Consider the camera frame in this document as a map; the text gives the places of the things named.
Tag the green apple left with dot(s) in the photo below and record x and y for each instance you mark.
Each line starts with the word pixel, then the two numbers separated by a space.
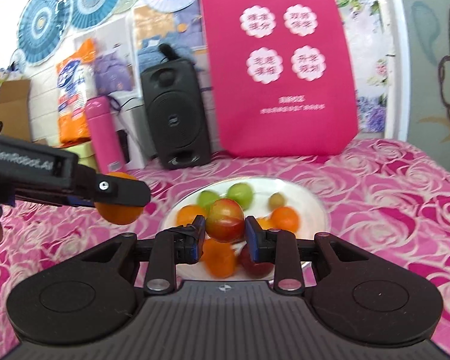
pixel 206 199

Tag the orange white tissue pack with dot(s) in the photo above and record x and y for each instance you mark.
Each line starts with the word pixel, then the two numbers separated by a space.
pixel 76 85

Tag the green apple right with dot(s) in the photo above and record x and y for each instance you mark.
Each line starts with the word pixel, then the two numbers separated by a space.
pixel 242 193

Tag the black speaker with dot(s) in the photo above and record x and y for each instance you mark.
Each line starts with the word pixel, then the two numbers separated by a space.
pixel 175 111

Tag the dark red plum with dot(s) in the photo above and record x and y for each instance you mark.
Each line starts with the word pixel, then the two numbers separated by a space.
pixel 253 269

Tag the white oval plate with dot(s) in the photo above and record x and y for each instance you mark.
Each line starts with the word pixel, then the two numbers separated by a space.
pixel 312 214

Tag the cardboard box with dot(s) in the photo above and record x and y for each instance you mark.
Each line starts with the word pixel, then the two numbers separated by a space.
pixel 14 109

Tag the blue paper fan left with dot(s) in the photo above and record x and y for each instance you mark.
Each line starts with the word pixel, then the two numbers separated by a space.
pixel 42 27

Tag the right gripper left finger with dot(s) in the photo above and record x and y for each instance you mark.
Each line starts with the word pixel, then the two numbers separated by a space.
pixel 172 246

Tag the bedding poster right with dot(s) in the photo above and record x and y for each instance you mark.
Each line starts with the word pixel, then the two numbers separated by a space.
pixel 182 30

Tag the light green box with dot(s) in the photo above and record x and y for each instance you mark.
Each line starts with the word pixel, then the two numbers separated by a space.
pixel 85 153

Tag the small kiwi fruit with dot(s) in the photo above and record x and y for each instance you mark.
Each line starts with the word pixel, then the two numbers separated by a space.
pixel 276 200

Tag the red yellow apple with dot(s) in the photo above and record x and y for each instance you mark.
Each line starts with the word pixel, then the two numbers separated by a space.
pixel 225 221

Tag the white box behind bottle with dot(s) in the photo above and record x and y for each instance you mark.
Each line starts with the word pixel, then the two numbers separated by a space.
pixel 134 135

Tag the orange on plate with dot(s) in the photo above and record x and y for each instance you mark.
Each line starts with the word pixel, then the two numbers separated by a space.
pixel 187 214

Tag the tangerine on plate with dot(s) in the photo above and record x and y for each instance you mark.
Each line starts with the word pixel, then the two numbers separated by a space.
pixel 285 218

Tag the green apple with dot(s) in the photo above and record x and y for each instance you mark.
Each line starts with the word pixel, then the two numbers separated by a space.
pixel 242 193
pixel 206 199

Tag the magenta tote bag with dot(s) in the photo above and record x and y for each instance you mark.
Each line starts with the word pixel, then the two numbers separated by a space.
pixel 281 77

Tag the bedding poster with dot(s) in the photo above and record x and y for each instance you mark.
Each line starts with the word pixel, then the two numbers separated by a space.
pixel 114 66
pixel 182 30

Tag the bedding poster left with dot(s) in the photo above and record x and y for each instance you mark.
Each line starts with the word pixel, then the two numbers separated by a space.
pixel 114 66

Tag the pink thermos bottle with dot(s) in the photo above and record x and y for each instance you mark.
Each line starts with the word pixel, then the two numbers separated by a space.
pixel 104 138

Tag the large orange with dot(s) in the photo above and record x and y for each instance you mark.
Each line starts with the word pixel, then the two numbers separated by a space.
pixel 120 213

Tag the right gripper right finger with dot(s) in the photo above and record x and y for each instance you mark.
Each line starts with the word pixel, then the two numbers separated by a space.
pixel 280 248

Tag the pink rose tablecloth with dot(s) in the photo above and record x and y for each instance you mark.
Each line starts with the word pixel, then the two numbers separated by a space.
pixel 387 197

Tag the orange bottom large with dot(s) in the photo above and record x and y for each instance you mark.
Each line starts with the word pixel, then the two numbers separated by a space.
pixel 219 258

